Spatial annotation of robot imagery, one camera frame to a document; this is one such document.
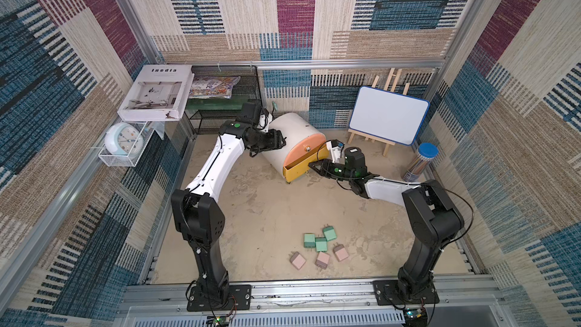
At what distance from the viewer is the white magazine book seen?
714 mm

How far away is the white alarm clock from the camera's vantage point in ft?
2.06

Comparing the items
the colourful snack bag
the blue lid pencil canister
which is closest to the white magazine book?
the colourful snack bag
